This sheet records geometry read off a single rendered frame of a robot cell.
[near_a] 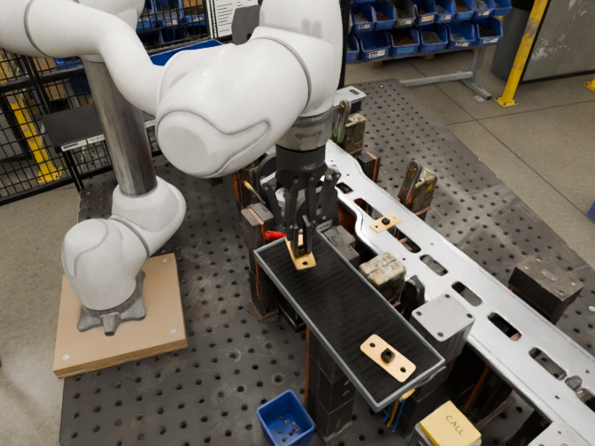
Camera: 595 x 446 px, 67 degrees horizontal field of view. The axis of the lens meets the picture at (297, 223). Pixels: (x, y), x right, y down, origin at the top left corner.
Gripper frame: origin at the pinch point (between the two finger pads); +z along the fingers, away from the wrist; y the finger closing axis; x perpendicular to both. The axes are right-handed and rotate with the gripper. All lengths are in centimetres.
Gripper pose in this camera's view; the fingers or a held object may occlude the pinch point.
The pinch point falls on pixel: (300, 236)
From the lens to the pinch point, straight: 80.0
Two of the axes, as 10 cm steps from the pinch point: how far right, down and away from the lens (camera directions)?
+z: 0.0, 7.4, 6.8
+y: 9.6, -1.8, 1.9
